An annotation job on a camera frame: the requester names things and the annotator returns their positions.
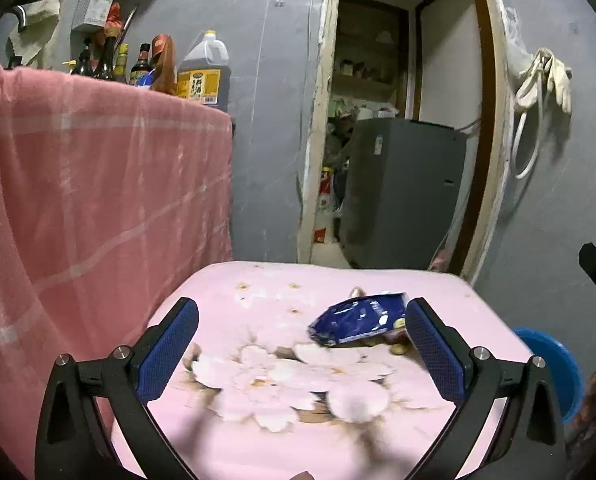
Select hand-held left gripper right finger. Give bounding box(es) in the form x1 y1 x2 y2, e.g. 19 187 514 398
405 297 569 480

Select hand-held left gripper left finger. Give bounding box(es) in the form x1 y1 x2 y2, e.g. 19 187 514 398
34 297 200 480

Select blue snack bag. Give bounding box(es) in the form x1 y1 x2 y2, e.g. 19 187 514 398
307 291 410 348

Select blue plastic basin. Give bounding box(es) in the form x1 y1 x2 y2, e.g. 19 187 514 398
512 327 586 423

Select pink floral tablecloth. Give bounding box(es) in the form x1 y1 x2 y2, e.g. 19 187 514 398
110 260 534 480

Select grey washing machine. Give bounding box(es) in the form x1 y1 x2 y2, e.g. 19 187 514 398
339 119 469 270

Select pink checked towel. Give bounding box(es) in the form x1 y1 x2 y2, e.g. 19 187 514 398
0 52 234 476

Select red and white bottle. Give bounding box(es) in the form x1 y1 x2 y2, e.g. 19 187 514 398
314 167 336 246

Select white rubber gloves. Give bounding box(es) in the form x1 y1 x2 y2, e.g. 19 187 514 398
515 47 574 113

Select clear plastic bag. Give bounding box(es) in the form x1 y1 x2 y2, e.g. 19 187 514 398
500 7 534 81

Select wooden shelf unit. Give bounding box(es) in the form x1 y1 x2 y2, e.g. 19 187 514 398
330 0 409 121

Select large soy sauce jug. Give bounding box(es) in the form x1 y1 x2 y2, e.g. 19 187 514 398
177 30 232 108

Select dark sauce bottle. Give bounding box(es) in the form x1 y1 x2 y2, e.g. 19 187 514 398
129 42 152 86

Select red wrapped bottle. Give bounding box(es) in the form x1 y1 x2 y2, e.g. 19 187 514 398
150 34 179 96

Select green glass bottle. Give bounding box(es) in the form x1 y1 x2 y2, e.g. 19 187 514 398
114 43 130 83

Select dark bottle with red top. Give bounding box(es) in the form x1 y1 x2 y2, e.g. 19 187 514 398
94 2 124 81

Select dark glass bottle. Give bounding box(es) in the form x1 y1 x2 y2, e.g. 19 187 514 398
70 40 95 77

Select beige hanging cloth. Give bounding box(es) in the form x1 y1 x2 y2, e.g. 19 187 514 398
8 0 69 68

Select white hose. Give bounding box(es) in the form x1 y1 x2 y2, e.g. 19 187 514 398
512 105 544 181

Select wooden door frame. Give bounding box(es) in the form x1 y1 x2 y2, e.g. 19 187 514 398
298 0 514 286

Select white wall cable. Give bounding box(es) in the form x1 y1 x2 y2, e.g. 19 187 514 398
305 0 316 111

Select black handle utensil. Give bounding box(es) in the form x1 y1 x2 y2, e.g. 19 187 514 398
10 0 61 31

